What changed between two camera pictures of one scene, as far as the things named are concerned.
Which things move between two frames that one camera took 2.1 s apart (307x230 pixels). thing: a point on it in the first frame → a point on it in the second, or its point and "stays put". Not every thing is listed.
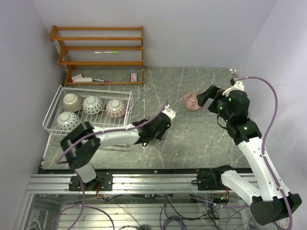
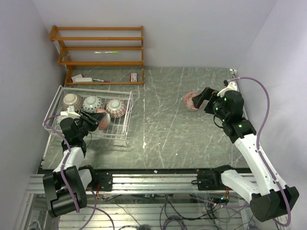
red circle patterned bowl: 92,105 stays put
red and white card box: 134,77 stays put
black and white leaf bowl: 149,117 → 105,121
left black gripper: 159,136 → 95,118
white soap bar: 83,80 stays put
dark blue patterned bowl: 116,108 stays put
